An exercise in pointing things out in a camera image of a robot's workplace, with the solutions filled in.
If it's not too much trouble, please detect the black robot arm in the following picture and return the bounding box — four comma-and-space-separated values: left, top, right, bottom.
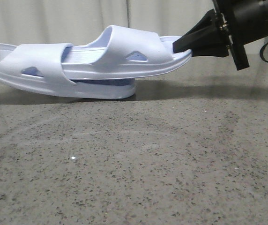
0, 0, 268, 80

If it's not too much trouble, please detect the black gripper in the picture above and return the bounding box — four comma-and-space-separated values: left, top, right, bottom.
173, 0, 249, 70

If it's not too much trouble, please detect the light blue slipper inserted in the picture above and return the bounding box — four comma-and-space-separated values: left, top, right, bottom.
62, 25, 192, 80

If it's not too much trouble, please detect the light blue slipper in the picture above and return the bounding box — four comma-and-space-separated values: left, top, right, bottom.
0, 43, 135, 99

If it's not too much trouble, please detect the beige pleated curtain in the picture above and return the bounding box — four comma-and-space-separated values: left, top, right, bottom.
0, 0, 268, 56

